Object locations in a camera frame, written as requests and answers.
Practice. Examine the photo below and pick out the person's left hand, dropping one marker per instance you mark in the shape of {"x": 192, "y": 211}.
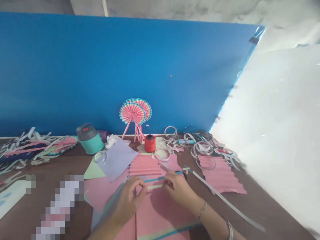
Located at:
{"x": 127, "y": 200}

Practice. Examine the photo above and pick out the person's right hand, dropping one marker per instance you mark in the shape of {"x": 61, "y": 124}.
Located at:
{"x": 181, "y": 191}

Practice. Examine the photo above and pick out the short white paper strip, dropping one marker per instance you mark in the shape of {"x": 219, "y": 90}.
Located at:
{"x": 155, "y": 187}

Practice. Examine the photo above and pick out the short blue paper strip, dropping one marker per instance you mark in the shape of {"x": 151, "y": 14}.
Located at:
{"x": 155, "y": 179}

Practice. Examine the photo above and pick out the large pink paper sheet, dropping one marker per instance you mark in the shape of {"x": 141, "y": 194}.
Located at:
{"x": 160, "y": 215}

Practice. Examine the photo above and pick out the pleated pink paper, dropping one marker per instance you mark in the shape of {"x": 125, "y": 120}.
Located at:
{"x": 146, "y": 168}
{"x": 220, "y": 176}

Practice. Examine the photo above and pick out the teal paper strip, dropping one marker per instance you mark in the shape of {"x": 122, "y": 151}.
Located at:
{"x": 172, "y": 231}

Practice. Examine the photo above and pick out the lavender paper sheet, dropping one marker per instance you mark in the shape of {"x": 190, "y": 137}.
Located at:
{"x": 117, "y": 160}

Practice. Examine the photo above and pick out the white tape roll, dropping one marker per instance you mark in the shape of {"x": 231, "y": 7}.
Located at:
{"x": 162, "y": 153}

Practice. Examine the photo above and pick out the long white paper strip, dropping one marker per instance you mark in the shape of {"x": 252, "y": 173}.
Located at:
{"x": 225, "y": 200}

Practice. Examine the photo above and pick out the light green paper sheet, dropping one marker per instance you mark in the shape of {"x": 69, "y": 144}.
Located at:
{"x": 93, "y": 171}

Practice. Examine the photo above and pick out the pile of white paper rings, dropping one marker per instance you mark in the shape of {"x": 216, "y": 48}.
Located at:
{"x": 200, "y": 145}

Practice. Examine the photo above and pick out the clear tape roll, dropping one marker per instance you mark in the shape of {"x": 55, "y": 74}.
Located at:
{"x": 100, "y": 156}

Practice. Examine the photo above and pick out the red thread spool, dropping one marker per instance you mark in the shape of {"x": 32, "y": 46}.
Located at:
{"x": 150, "y": 143}

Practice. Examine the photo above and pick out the crumpled white tissue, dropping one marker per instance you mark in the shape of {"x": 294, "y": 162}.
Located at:
{"x": 111, "y": 140}

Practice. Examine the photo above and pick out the purple folded umbrella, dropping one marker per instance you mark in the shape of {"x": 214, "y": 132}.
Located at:
{"x": 103, "y": 135}

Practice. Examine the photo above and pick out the teal flask with grey lid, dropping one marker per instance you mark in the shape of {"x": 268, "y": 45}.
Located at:
{"x": 90, "y": 140}

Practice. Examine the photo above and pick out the folded pink paper fan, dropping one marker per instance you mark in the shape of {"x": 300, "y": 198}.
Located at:
{"x": 63, "y": 143}

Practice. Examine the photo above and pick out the pink paper fans on sticks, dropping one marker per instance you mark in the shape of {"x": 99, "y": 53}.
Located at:
{"x": 135, "y": 112}

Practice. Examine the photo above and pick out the pile of paper strip scraps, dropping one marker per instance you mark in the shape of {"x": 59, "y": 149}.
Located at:
{"x": 27, "y": 147}

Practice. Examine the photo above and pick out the white box with blue print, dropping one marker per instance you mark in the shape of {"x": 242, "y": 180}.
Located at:
{"x": 11, "y": 197}

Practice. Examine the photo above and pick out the large white paper sheet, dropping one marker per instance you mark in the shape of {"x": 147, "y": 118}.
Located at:
{"x": 275, "y": 112}

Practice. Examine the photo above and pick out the blue backdrop board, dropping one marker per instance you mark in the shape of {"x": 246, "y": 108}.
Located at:
{"x": 100, "y": 75}

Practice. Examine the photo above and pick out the black binder clip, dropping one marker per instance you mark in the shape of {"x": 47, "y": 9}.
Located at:
{"x": 253, "y": 39}

